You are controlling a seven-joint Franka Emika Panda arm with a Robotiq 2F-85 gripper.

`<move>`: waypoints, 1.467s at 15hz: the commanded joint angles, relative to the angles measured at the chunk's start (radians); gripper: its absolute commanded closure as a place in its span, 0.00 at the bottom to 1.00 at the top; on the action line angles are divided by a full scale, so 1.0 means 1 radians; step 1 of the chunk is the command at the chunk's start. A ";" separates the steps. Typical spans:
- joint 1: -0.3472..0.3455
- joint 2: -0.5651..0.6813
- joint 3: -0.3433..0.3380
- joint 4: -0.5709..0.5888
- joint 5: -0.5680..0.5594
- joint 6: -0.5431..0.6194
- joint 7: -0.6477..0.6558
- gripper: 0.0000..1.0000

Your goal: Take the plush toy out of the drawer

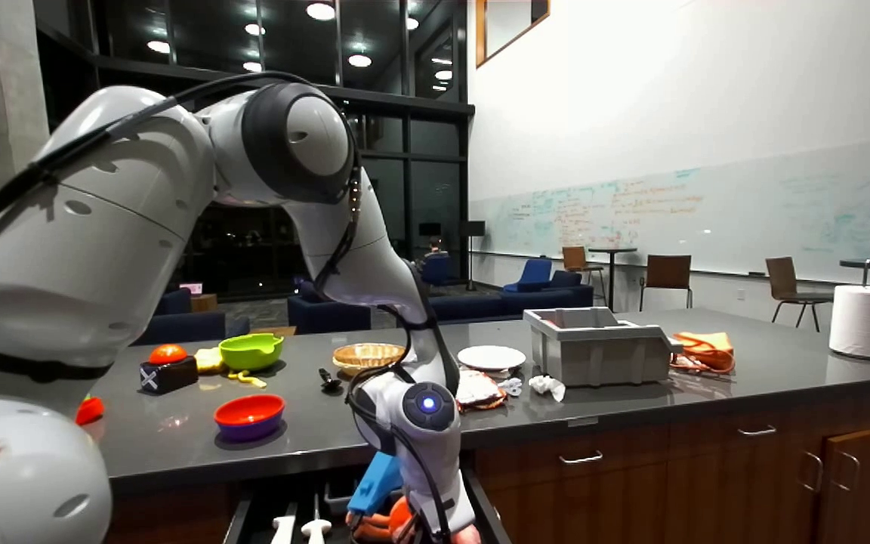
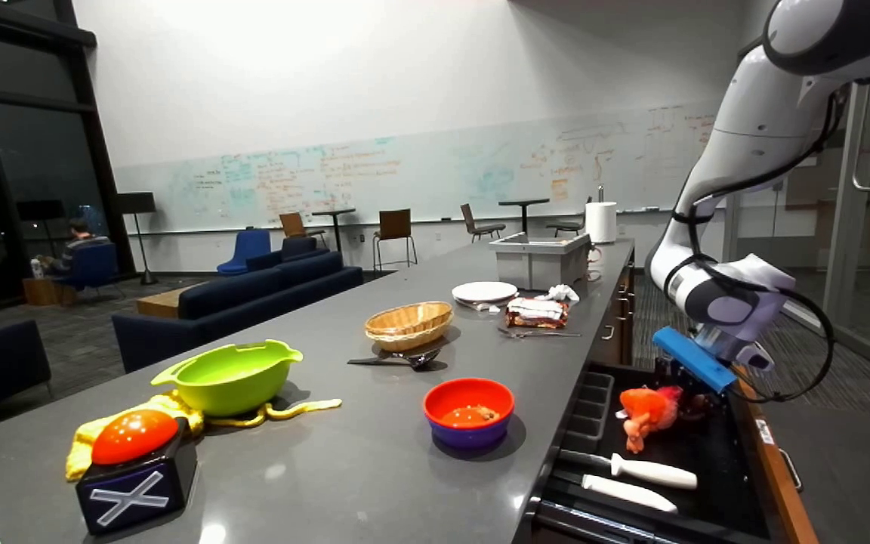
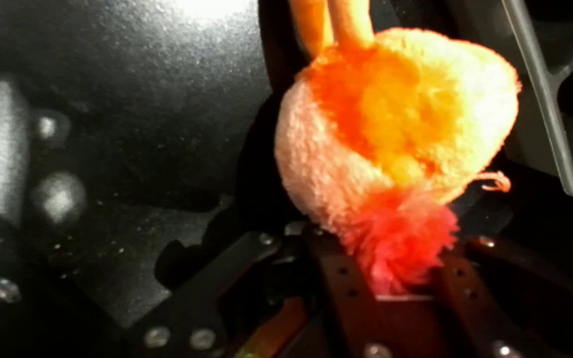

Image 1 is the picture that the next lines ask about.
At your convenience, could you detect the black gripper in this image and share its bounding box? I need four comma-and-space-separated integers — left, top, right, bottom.
345, 505, 400, 534

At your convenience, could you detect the orange pink plush toy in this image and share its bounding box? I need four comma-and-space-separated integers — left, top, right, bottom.
354, 495, 482, 544

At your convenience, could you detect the open black drawer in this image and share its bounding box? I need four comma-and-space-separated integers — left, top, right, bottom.
219, 471, 514, 544

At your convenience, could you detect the yellow toy food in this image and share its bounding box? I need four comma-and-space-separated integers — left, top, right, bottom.
194, 345, 230, 375

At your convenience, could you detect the orange toy tomato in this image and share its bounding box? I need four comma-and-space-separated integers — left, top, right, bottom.
144, 343, 194, 369

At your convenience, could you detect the red bowl purple rim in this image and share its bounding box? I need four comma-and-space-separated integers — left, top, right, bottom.
210, 390, 290, 443

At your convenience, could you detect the wicker basket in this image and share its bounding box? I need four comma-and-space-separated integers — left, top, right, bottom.
330, 340, 407, 380

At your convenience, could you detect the brown white pouch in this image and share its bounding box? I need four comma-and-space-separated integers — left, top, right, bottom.
454, 367, 509, 416

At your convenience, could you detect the white plate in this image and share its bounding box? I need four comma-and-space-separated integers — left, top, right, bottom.
456, 343, 529, 375

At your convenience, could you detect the green plastic bowl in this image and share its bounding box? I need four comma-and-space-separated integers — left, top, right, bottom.
216, 331, 286, 375

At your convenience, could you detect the dark blue sofa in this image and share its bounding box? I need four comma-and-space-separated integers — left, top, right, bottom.
424, 283, 599, 326
286, 283, 371, 336
143, 285, 249, 345

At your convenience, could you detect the white crumpled object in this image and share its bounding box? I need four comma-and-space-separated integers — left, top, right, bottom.
527, 373, 569, 405

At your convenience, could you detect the black block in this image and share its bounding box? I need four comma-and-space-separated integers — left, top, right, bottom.
137, 356, 198, 397

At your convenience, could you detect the blue chair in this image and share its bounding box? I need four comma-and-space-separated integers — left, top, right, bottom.
514, 253, 559, 298

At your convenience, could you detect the small red object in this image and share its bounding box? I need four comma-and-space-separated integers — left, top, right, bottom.
73, 392, 109, 429

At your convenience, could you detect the wooden base cabinet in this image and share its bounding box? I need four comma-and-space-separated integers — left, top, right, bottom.
105, 388, 870, 544

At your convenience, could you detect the brown chair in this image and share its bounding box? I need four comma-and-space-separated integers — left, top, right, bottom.
765, 253, 838, 332
559, 245, 591, 283
643, 252, 695, 312

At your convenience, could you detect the dark round table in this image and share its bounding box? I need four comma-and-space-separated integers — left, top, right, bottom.
587, 241, 641, 312

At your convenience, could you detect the orange yellow cloth pile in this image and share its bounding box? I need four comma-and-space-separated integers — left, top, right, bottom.
672, 331, 736, 377

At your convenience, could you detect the wood framed window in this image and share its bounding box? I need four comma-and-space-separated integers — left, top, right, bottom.
474, 0, 553, 70

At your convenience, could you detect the white paper towel roll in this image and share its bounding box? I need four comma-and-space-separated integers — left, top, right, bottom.
829, 283, 870, 364

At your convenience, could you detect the white handle bar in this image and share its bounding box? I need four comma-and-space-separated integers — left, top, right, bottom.
298, 516, 336, 544

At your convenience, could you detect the white-handled utensil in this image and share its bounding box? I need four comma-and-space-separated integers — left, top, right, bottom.
270, 511, 298, 544

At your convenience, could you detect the wall whiteboard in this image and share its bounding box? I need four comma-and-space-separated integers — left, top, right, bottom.
477, 138, 870, 283

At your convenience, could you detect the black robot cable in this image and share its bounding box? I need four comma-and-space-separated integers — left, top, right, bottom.
0, 70, 462, 537

